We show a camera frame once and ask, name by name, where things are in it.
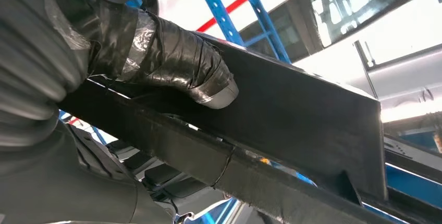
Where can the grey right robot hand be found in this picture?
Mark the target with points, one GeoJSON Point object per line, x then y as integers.
{"type": "Point", "coordinates": [172, 56]}

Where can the blue metal shelf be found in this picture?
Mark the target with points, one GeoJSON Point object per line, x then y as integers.
{"type": "Point", "coordinates": [215, 12]}

